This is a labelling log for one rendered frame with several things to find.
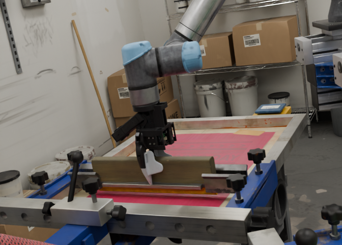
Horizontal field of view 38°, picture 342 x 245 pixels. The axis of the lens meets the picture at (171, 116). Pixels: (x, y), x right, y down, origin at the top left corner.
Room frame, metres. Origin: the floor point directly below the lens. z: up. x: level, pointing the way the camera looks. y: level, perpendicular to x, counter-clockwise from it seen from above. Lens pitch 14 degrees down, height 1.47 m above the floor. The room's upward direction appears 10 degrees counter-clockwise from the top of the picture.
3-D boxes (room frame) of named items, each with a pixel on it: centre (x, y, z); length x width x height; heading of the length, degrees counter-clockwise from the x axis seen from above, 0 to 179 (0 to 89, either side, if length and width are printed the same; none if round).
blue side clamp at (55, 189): (1.33, 0.34, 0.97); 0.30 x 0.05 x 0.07; 152
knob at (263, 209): (0.85, -0.12, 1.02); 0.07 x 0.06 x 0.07; 152
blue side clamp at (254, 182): (1.07, -0.15, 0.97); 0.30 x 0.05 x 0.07; 152
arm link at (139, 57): (1.23, 0.05, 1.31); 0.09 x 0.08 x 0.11; 89
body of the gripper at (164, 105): (1.22, 0.05, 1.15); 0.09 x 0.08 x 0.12; 62
